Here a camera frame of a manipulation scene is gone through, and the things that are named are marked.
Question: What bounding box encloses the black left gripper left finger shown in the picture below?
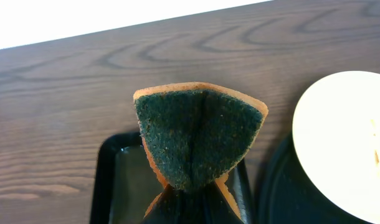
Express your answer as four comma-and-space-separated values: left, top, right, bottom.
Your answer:
140, 184, 188, 224

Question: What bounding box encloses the black rectangular water tray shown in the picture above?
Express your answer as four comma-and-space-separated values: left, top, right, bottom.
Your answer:
90, 132, 256, 223

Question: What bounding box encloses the black round tray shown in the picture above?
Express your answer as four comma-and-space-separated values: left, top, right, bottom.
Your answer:
256, 134, 367, 224

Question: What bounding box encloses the orange green scrub sponge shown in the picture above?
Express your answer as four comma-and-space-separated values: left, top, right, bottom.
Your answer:
133, 82, 268, 217

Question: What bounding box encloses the yellow plate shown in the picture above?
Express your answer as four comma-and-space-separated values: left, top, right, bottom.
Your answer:
292, 71, 380, 223

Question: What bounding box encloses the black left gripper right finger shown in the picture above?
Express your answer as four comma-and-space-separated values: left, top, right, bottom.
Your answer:
189, 183, 243, 224

